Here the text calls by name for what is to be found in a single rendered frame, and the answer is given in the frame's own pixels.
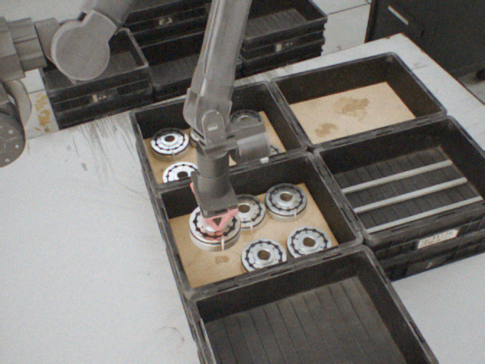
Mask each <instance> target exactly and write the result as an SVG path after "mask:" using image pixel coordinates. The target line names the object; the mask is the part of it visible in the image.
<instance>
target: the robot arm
mask: <svg viewBox="0 0 485 364"><path fill-rule="evenodd" d="M136 2H137V0H84V2H83V3H82V5H80V7H79V9H81V11H80V13H78V15H77V17H76V19H67V20H64V21H62V22H60V23H58V20H57V19H56V18H55V17H51V18H47V19H41V20H38V21H34V22H32V19H31V17H26V18H23V19H16V20H13V21H10V22H7V21H6V18H5V16H2V17H0V104H2V103H8V102H10V101H9V98H8V95H7V92H6V87H5V84H4V83H5V82H10V81H14V80H17V79H22V78H25V77H26V76H25V72H28V71H32V70H35V69H40V68H44V67H47V66H48V65H47V63H46V60H45V57H47V58H48V59H49V60H51V61H52V62H53V63H54V64H55V65H56V66H57V67H58V69H59V70H60V71H61V72H62V73H63V74H65V75H66V76H67V77H68V78H69V79H70V80H71V81H72V83H73V84H74V85H77V79H79V80H88V79H93V78H95V77H97V76H98V75H100V74H101V73H102V72H103V71H104V70H105V69H106V68H107V66H108V64H109V60H110V47H109V43H108V41H109V40H110V39H111V38H112V36H113V34H114V35H116V34H117V33H118V31H119V30H120V29H121V27H122V26H123V24H124V22H125V21H126V19H127V17H128V14H129V13H130V11H131V9H132V7H134V4H135V3H136ZM250 3H251V0H212V3H211V9H210V12H209V18H208V22H207V26H206V32H205V35H204V41H203V45H202V49H201V54H200V57H199V60H198V65H197V67H196V68H195V72H194V75H193V80H192V84H191V88H188V92H187V95H186V99H185V105H184V110H183V115H184V118H185V120H186V121H187V123H188V124H190V125H191V128H192V132H193V134H194V135H195V136H197V137H198V138H199V140H198V141H197V143H196V162H197V170H193V171H191V179H192V181H193V182H192V183H191V188H192V190H193V192H194V194H195V198H196V201H197V203H198V207H199V209H200V211H201V216H202V219H203V221H204V222H206V223H207V224H208V225H210V226H211V227H212V229H213V230H214V231H217V230H222V229H223V227H224V226H225V225H226V224H227V222H228V221H229V220H230V219H231V218H233V217H234V216H235V215H236V214H237V213H238V200H237V197H236V195H235V191H234V189H233V187H232V184H231V183H230V157H231V158H232V160H233V161H234V162H235V163H236V164H237V165H244V164H246V163H251V162H253V161H256V160H260V159H264V158H267V157H270V156H271V143H270V139H269V137H268V134H267V132H266V126H265V125H264V124H261V123H260V122H258V121H256V120H255V119H250V120H247V121H240V122H234V123H231V122H229V123H228V120H229V117H230V111H231V107H232V101H231V97H232V92H233V89H234V85H235V71H236V66H237V60H238V56H239V52H240V47H241V43H242V40H243V34H244V31H245V26H246V22H247V18H248V13H249V10H250ZM33 23H34V24H33ZM44 54H45V56H44ZM222 216H224V218H223V219H222V221H221V222H220V224H219V225H216V223H215V222H214V221H213V218H216V217H222Z"/></svg>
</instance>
